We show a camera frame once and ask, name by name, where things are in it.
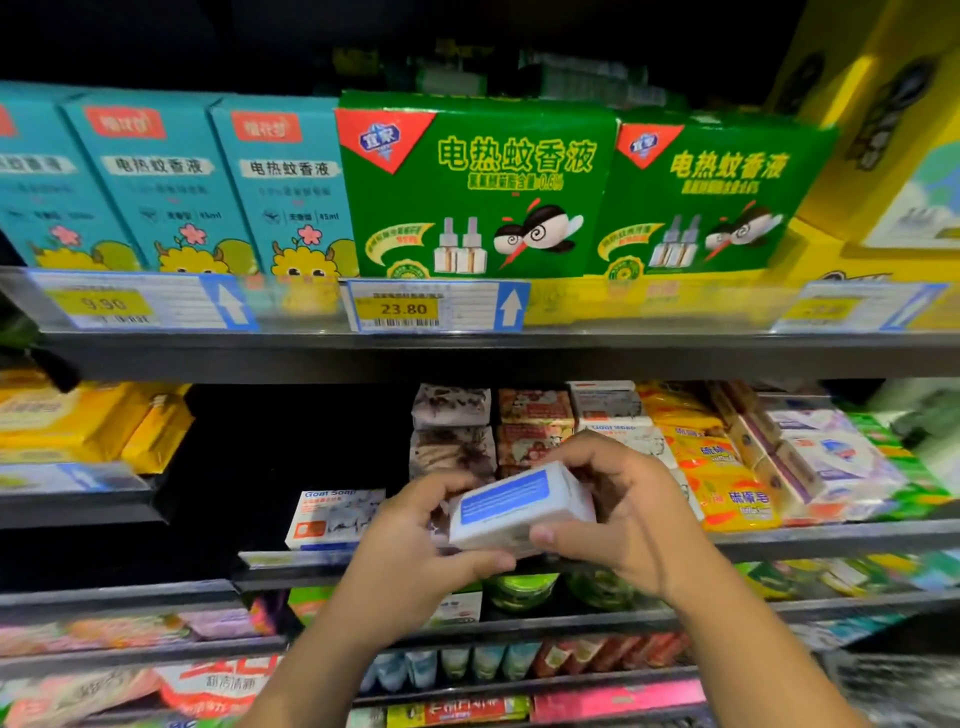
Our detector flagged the person's right hand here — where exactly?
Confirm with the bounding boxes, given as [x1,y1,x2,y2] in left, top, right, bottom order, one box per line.
[528,430,722,609]

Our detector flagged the person's left hand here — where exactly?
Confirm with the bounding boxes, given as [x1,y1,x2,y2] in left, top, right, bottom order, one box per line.
[322,468,519,639]

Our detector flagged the stack of yellow soap boxes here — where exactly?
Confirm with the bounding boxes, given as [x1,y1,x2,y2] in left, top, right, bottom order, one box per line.
[637,385,782,534]

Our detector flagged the stack of white orange soap boxes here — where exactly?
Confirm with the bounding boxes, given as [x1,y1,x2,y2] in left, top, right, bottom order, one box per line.
[567,379,699,519]

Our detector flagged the stack of pink soap boxes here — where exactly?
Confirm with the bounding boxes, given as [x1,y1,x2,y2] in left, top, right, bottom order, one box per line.
[495,387,576,479]

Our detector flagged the stack of floral soap boxes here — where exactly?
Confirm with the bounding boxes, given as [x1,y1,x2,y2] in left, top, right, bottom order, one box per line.
[408,382,500,482]

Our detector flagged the stack of white purple soap boxes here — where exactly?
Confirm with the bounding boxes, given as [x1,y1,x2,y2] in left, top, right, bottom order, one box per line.
[712,382,909,527]

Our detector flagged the stack of green soap boxes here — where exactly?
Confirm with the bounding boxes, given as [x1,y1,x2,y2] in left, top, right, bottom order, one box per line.
[840,408,954,522]

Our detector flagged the white hand sanitizer bottle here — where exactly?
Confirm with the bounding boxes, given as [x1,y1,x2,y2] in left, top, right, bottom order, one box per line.
[870,375,960,437]

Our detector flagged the stack of yellow soap cartons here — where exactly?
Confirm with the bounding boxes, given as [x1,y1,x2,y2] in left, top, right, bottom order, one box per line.
[0,372,197,474]

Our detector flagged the person's right forearm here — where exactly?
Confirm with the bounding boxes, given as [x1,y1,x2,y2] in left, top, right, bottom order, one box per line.
[660,562,872,728]

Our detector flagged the green white carton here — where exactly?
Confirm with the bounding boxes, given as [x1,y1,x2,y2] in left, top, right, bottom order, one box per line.
[288,585,335,624]
[427,589,485,627]

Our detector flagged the row of blue white tubes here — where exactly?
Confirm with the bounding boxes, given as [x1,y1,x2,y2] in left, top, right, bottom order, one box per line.
[357,640,545,695]

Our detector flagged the row of red tubes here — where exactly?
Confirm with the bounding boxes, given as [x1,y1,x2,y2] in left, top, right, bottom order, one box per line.
[532,630,692,680]

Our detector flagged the yellow red flat pack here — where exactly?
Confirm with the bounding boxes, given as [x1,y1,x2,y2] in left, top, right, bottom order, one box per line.
[387,694,534,728]

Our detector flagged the pink flat pack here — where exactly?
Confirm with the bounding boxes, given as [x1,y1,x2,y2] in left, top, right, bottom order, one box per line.
[532,678,707,725]

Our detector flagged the red white packet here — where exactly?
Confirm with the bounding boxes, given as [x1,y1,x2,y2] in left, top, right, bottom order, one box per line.
[154,652,287,719]

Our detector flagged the teal packets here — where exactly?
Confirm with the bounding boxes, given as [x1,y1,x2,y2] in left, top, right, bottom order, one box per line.
[787,612,909,650]

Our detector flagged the white blue price tag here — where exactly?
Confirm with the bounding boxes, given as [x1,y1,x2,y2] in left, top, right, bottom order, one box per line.
[37,270,260,335]
[772,280,950,335]
[342,277,533,335]

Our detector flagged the row of pink orange packets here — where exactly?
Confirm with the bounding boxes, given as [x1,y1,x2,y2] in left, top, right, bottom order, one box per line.
[0,600,279,659]

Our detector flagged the flat yellow box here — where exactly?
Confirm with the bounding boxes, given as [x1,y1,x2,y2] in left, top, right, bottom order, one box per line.
[765,217,960,332]

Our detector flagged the green box mosquito print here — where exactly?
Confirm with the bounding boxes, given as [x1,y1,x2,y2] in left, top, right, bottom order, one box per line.
[336,90,621,324]
[592,109,842,320]

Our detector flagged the white blue price strip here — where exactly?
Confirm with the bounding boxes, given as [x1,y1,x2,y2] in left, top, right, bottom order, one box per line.
[0,460,152,497]

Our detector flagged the pile of colourful packets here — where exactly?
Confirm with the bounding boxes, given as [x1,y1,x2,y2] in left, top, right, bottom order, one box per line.
[0,667,167,728]

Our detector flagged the row of dark green packs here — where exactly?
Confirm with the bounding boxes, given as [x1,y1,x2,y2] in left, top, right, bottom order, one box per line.
[330,45,677,110]

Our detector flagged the large yellow box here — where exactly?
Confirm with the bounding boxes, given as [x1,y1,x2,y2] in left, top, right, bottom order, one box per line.
[765,0,960,249]

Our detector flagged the wire basket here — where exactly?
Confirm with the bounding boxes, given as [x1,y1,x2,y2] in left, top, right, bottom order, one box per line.
[832,652,960,728]

